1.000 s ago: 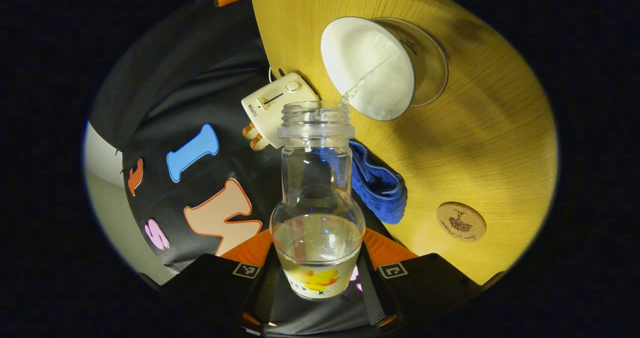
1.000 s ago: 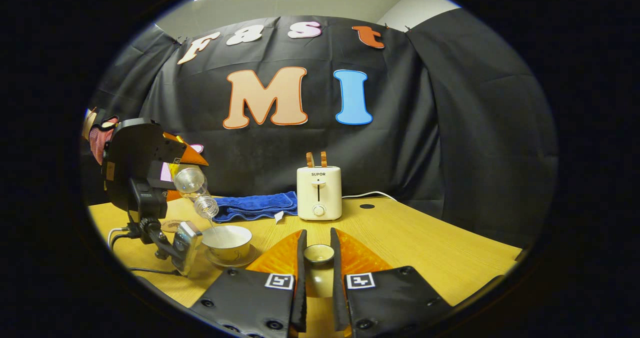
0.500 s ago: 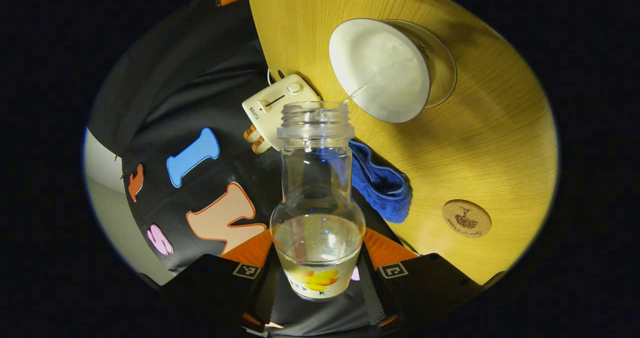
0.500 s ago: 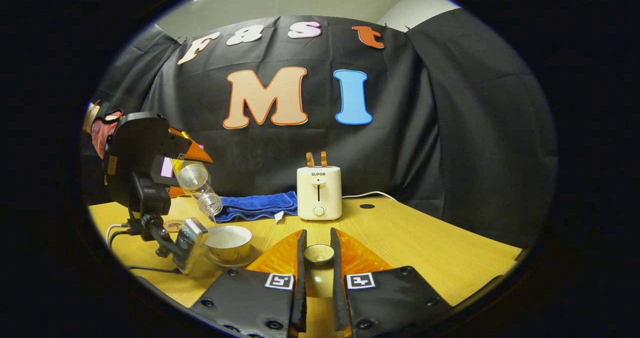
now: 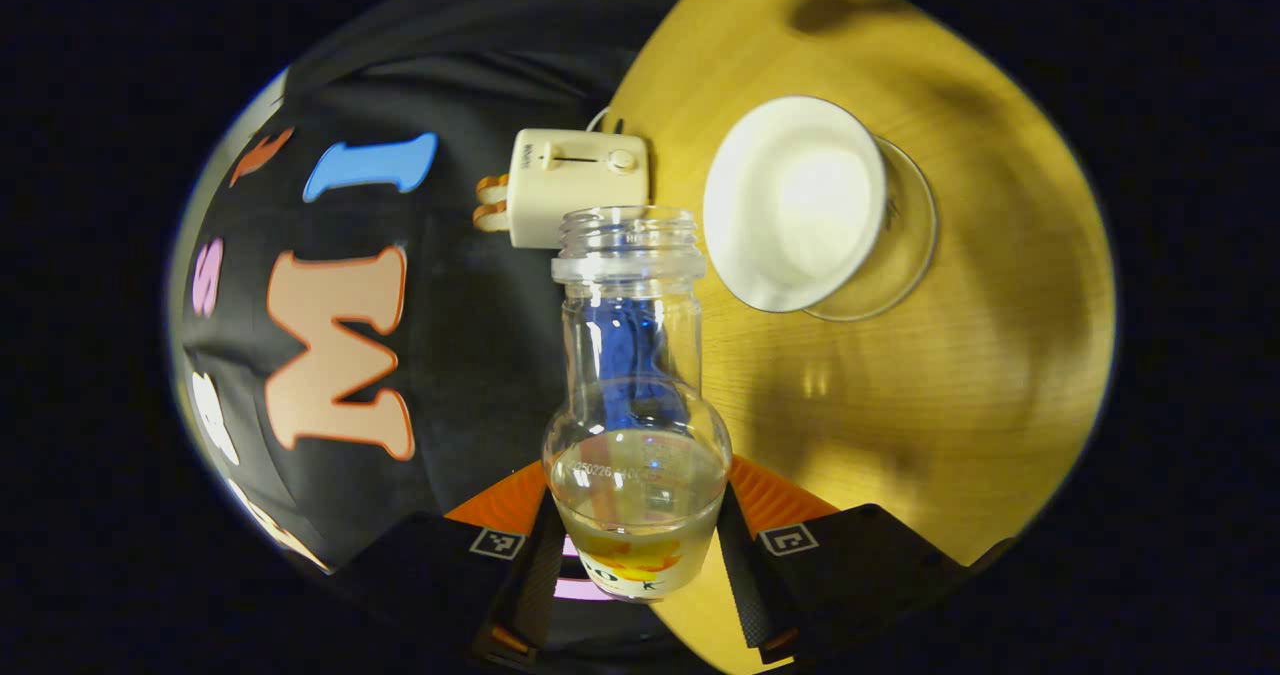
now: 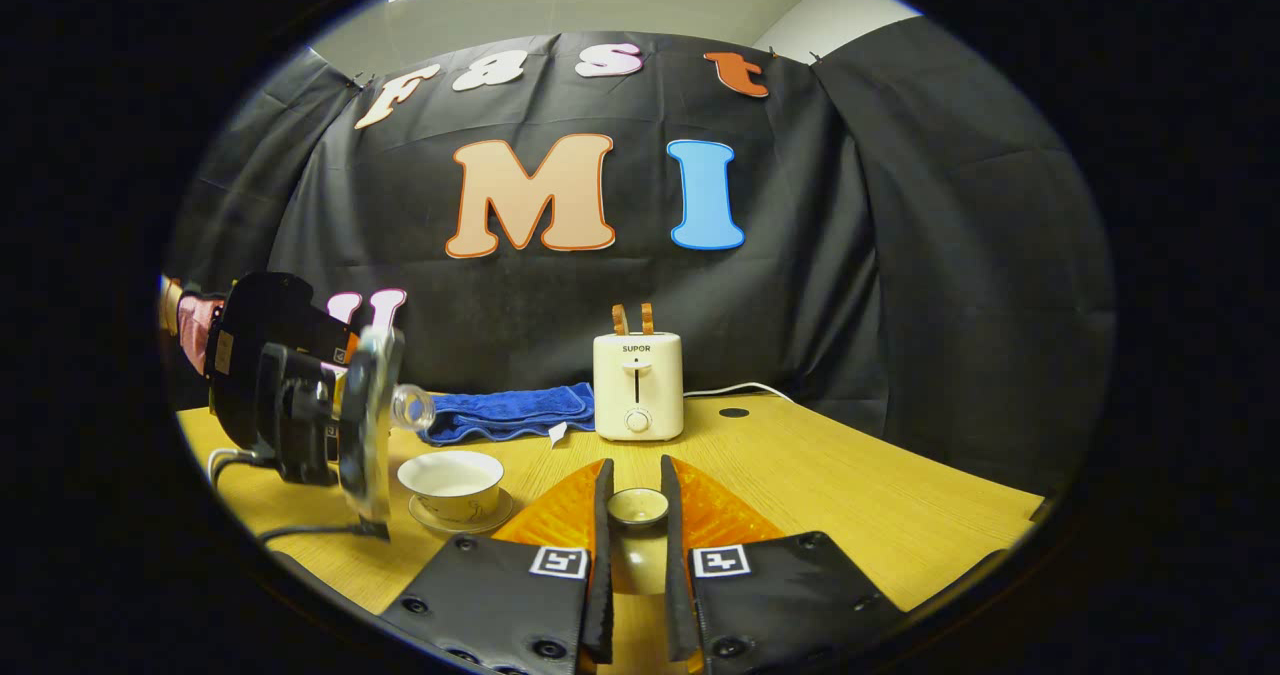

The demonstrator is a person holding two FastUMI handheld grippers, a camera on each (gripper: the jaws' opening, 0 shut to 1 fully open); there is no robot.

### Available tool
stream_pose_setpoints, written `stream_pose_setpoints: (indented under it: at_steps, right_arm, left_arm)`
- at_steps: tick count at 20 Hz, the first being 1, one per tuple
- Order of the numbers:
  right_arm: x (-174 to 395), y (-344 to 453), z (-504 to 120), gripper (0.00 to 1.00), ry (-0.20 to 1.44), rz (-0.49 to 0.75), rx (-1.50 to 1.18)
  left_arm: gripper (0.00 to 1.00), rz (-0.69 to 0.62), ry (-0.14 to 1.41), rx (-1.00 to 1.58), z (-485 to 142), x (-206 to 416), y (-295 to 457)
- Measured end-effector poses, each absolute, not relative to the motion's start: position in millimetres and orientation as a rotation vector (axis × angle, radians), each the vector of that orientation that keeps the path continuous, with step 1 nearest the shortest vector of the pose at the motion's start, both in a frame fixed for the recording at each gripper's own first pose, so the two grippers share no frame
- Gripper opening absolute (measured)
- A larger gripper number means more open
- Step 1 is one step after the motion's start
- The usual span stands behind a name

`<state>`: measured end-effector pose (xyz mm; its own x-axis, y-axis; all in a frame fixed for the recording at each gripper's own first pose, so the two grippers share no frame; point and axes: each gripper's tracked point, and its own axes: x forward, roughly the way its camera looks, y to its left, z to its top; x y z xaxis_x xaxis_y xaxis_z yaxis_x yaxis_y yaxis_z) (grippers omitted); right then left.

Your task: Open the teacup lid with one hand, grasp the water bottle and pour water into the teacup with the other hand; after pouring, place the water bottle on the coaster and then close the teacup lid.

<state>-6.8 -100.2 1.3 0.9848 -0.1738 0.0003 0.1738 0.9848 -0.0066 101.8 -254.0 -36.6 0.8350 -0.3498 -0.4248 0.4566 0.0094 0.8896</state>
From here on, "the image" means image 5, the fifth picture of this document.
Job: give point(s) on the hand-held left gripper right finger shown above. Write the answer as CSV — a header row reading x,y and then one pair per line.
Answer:
x,y
745,575

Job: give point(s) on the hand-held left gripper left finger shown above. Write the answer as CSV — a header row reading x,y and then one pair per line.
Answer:
x,y
525,575

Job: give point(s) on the clear glass water bottle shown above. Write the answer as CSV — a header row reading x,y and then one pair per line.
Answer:
x,y
635,495

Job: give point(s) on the beige ceramic teacup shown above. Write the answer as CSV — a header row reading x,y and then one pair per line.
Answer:
x,y
790,205

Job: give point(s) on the white toaster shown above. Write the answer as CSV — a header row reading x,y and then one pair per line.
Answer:
x,y
570,195

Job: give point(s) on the black backdrop cloth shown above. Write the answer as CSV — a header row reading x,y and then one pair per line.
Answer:
x,y
470,305

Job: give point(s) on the toast slice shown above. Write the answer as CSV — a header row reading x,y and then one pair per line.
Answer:
x,y
490,217
492,187

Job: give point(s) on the beige ceramic saucer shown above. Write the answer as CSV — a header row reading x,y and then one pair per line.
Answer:
x,y
915,245

